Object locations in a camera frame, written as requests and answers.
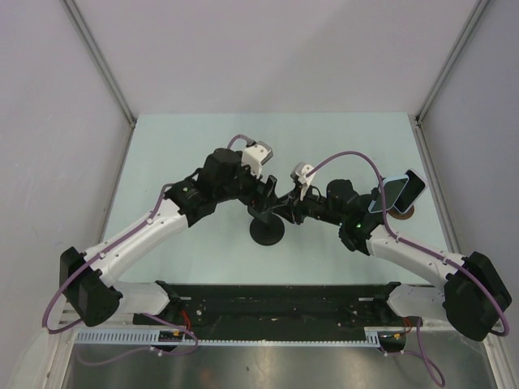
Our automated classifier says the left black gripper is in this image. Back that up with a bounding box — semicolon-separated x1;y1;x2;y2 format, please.
215;152;277;213

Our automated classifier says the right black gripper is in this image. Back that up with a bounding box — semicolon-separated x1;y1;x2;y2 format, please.
271;182;345;226

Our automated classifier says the black phone stand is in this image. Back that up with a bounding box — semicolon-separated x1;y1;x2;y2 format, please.
360;191;398;215
249;215;285;246

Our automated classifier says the black smartphone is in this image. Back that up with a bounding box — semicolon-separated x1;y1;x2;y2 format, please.
251;193;278;214

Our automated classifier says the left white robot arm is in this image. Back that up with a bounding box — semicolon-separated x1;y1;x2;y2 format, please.
59;143;277;327

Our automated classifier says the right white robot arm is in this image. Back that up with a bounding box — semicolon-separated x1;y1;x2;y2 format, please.
273;179;512;341

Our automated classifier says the brown round stand base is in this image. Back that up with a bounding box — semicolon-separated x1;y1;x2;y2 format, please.
388;207;415;220

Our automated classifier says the black-screen blue-edged phone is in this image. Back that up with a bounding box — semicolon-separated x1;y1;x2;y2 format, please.
393;169;427;214

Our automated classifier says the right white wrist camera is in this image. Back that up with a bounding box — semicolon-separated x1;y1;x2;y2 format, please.
290;162;314;200

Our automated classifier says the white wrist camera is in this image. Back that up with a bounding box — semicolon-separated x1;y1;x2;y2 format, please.
290;162;314;200
241;142;273;178

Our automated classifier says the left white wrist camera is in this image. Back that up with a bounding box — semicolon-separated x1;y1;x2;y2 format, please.
241;142;273;178

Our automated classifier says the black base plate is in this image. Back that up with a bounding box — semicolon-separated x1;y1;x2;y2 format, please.
133;283;422;341

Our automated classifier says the right aluminium frame post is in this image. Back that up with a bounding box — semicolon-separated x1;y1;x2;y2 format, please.
415;0;494;122

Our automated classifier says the aluminium frame post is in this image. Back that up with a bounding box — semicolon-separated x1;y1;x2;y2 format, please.
415;0;494;122
60;0;137;126

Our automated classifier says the grey slotted cable duct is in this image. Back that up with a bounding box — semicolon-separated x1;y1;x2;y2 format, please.
74;328;407;348

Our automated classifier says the left aluminium frame post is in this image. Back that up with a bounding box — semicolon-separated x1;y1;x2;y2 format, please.
60;0;137;126

